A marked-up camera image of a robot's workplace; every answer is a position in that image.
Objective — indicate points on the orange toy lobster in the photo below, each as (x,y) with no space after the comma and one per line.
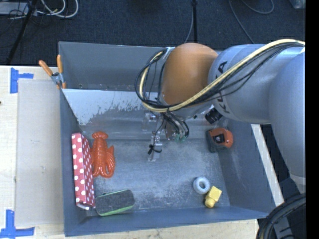
(102,155)

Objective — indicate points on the black cylinder on white bracket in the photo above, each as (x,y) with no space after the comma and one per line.
(213,116)

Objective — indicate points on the red white-dotted box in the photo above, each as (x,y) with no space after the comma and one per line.
(81,168)

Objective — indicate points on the black and green board eraser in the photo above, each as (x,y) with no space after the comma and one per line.
(114,202)

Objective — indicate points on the grey metal bin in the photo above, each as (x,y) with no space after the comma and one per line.
(159,178)

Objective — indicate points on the yellow toy block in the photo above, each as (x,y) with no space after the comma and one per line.
(213,195)

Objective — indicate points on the orange and black tape measure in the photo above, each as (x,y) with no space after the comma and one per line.
(221,138)

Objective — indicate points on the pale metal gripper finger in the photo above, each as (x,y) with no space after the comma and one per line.
(154,156)
(150,120)

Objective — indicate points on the pale flat board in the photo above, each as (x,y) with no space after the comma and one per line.
(37,146)

